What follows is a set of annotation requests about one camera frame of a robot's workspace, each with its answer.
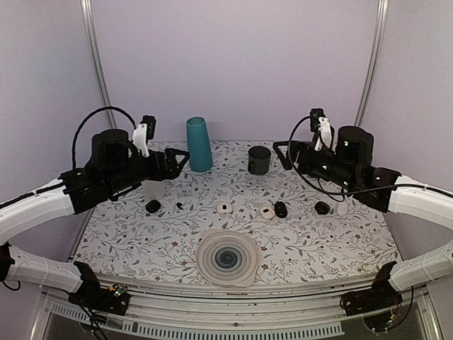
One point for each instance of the white ribbed vase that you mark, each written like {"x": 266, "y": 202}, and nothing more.
{"x": 153, "y": 190}

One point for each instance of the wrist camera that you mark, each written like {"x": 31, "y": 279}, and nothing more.
{"x": 144, "y": 132}
{"x": 321, "y": 127}

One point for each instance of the white earbud charging case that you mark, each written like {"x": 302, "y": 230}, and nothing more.
{"x": 225, "y": 208}

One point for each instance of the black round earbud case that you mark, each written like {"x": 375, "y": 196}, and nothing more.
{"x": 322, "y": 208}

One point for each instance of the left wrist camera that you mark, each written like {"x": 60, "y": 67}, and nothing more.
{"x": 144, "y": 132}

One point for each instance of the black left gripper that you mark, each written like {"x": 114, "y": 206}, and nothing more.
{"x": 171, "y": 171}

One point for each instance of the aluminium frame post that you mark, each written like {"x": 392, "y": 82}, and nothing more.
{"x": 376, "y": 48}
{"x": 94, "y": 51}

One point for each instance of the black oval earbud case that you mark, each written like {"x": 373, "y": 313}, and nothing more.
{"x": 280, "y": 209}

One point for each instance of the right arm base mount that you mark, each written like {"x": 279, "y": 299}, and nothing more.
{"x": 379, "y": 296}

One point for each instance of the teal tall vase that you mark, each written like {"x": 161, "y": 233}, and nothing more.
{"x": 198, "y": 144}

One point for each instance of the swirl patterned ceramic plate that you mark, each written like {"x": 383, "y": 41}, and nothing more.
{"x": 227, "y": 258}

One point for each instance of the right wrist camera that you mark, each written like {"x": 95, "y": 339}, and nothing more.
{"x": 321, "y": 127}

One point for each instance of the small white earbud case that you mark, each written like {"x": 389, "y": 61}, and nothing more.
{"x": 267, "y": 213}

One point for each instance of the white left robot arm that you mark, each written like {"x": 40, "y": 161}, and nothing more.
{"x": 28, "y": 211}

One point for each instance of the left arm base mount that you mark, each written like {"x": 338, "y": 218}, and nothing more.
{"x": 90, "y": 295}

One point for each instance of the right aluminium frame post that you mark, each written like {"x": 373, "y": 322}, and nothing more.
{"x": 376, "y": 48}

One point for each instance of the dark grey mug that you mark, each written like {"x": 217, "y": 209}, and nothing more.
{"x": 259, "y": 160}

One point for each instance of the small black earbud case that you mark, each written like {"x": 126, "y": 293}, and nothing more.
{"x": 153, "y": 206}

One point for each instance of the left aluminium frame post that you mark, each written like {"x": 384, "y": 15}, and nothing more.
{"x": 94, "y": 51}

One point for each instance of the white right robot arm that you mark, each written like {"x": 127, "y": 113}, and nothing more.
{"x": 424, "y": 202}

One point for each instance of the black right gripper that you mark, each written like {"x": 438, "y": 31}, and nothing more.
{"x": 306, "y": 147}

